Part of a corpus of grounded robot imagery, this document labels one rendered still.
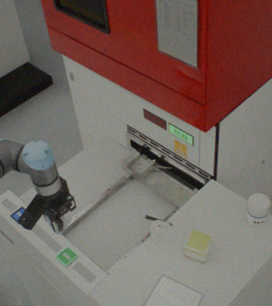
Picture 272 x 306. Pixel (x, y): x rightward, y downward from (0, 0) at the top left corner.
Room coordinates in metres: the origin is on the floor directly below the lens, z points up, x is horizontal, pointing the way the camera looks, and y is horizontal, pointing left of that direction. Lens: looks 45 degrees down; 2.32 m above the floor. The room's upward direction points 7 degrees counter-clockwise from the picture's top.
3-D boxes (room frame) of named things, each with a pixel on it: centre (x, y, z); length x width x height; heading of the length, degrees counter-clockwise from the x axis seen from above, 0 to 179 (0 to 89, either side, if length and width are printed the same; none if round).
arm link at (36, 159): (0.91, 0.26, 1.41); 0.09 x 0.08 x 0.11; 62
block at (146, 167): (1.32, -0.03, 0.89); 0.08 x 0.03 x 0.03; 131
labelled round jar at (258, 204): (0.96, -0.38, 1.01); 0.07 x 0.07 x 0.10
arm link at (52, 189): (0.91, 0.26, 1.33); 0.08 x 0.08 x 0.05
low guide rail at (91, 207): (1.23, 0.16, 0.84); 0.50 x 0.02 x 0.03; 131
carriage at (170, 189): (1.26, -0.08, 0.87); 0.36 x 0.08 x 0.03; 41
